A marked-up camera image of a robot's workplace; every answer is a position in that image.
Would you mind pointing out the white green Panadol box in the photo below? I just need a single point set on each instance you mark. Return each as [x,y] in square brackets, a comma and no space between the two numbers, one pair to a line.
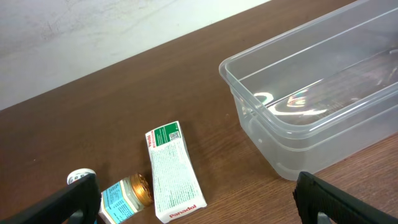
[177,192]

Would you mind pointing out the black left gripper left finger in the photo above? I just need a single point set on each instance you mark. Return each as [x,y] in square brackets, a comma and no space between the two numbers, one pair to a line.
[77,203]

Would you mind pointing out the orange tablet tube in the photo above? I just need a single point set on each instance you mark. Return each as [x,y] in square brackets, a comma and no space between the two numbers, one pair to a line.
[78,174]

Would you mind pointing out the small jar gold lid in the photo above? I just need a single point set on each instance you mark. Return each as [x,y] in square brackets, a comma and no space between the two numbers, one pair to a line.
[124,199]

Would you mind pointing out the clear plastic container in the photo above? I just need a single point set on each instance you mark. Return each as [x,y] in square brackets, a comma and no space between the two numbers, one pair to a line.
[322,91]

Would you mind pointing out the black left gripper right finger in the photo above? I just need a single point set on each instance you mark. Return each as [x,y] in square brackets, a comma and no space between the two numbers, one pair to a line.
[318,201]

